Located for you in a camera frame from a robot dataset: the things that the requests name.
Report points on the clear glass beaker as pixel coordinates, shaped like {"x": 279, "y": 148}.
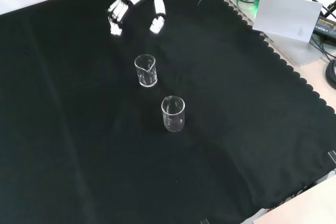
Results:
{"x": 173, "y": 123}
{"x": 146, "y": 78}

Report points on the black bench cloth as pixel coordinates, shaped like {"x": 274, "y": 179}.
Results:
{"x": 78, "y": 108}

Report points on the pale white board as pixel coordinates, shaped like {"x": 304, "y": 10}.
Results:
{"x": 286, "y": 16}

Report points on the black power adapter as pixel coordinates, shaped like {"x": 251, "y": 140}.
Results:
{"x": 326, "y": 26}

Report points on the grey tape strip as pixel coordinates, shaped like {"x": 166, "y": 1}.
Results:
{"x": 204, "y": 221}
{"x": 333, "y": 156}

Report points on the grey metal base plate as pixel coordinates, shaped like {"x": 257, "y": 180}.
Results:
{"x": 296, "y": 52}

